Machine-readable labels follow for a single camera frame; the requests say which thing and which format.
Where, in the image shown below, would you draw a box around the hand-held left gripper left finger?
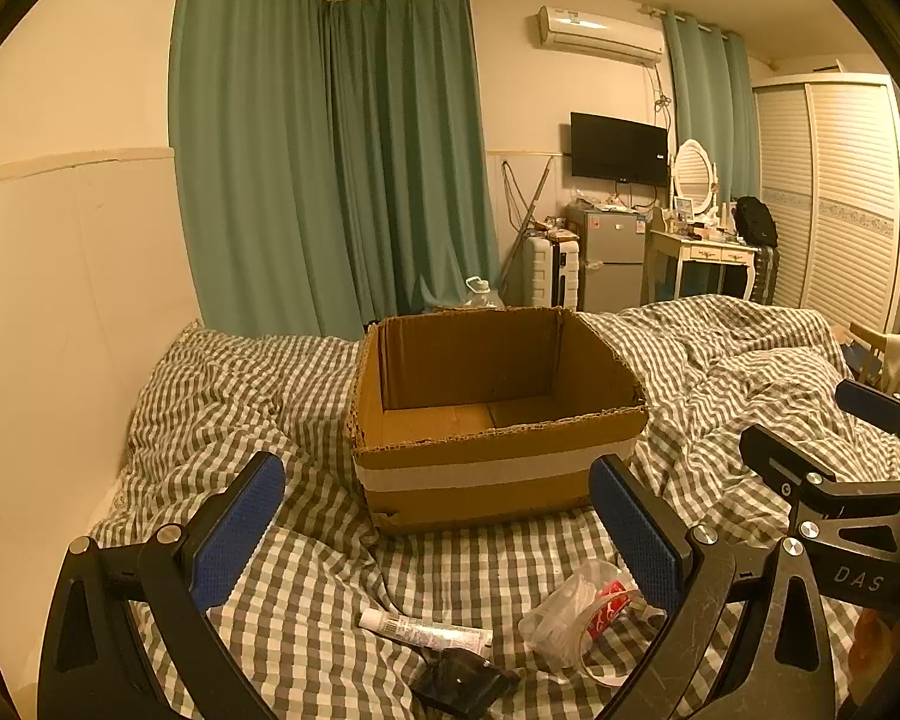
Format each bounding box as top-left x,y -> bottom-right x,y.
37,451 -> 287,720

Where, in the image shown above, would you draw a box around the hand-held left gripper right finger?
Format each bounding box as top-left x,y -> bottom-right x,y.
588,453 -> 842,720

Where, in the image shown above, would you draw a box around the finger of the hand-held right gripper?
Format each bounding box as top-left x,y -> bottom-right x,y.
835,379 -> 900,470
739,424 -> 900,535

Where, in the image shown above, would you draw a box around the brown cardboard box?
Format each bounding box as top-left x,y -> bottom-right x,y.
345,305 -> 650,536

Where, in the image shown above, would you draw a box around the white ointment tube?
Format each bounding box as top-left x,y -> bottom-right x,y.
358,609 -> 494,654

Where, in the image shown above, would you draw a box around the small black case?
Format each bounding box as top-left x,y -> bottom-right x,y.
408,650 -> 523,714

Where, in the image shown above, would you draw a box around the wooden chair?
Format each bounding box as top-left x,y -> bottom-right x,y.
843,322 -> 891,392

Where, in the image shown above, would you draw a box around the grey checked blanket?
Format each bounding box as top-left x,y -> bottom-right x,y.
88,292 -> 900,720

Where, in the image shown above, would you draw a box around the white louvred wardrobe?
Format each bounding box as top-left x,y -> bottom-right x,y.
751,73 -> 900,336

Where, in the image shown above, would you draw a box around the black backpack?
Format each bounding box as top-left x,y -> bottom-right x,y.
730,196 -> 780,249

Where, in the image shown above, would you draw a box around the white dressing table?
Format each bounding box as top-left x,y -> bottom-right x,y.
642,227 -> 761,308

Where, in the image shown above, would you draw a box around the small grey fridge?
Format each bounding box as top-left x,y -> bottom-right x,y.
565,204 -> 647,314

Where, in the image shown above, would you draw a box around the white suitcase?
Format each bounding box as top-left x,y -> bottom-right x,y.
522,234 -> 581,309

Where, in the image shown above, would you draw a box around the clear water jug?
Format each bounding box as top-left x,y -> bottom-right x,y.
460,277 -> 508,311

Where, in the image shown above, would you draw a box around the oval white vanity mirror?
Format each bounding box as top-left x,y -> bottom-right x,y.
670,139 -> 722,220

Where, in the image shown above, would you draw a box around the narrow green curtain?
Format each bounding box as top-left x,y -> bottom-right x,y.
661,10 -> 763,205

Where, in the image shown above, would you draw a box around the leaning broom sticks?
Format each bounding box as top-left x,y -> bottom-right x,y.
500,157 -> 553,295

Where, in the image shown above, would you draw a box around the wide green curtain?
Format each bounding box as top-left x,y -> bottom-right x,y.
168,0 -> 370,339

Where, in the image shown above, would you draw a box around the green window curtain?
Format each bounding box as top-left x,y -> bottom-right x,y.
322,0 -> 504,317

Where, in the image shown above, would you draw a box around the white air conditioner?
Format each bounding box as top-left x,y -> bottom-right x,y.
535,5 -> 665,65

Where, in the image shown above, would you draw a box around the black wall television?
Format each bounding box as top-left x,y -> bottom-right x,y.
569,112 -> 671,187

